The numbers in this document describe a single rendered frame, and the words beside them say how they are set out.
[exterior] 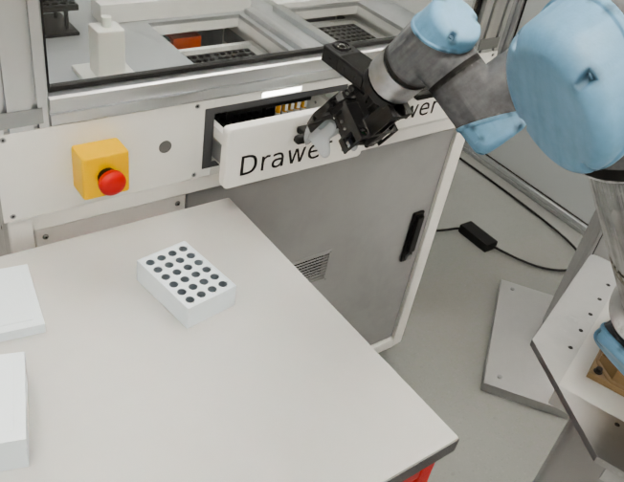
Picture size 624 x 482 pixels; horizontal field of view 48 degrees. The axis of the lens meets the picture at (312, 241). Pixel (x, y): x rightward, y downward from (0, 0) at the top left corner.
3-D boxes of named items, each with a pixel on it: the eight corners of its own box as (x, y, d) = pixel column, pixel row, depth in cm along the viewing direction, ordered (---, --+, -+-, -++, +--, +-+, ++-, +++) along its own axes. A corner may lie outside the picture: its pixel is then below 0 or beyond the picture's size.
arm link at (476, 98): (561, 102, 85) (507, 29, 85) (485, 157, 85) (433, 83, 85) (541, 113, 93) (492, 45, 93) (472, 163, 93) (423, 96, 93)
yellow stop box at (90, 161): (132, 193, 107) (131, 152, 102) (85, 204, 103) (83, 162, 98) (118, 176, 110) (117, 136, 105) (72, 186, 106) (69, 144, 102)
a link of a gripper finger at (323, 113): (303, 133, 108) (337, 104, 101) (300, 124, 108) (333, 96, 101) (325, 130, 111) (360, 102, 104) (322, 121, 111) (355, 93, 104)
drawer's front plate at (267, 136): (360, 155, 130) (371, 101, 124) (223, 189, 115) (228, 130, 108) (354, 151, 131) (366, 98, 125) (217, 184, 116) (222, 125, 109)
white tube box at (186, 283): (234, 305, 102) (236, 285, 100) (187, 329, 97) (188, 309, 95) (184, 259, 108) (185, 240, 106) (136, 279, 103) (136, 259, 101)
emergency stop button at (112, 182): (127, 194, 103) (127, 171, 101) (101, 201, 101) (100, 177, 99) (120, 184, 105) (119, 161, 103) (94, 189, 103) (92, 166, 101)
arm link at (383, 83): (374, 43, 92) (419, 37, 97) (356, 62, 96) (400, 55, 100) (397, 94, 91) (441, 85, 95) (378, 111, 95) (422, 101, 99)
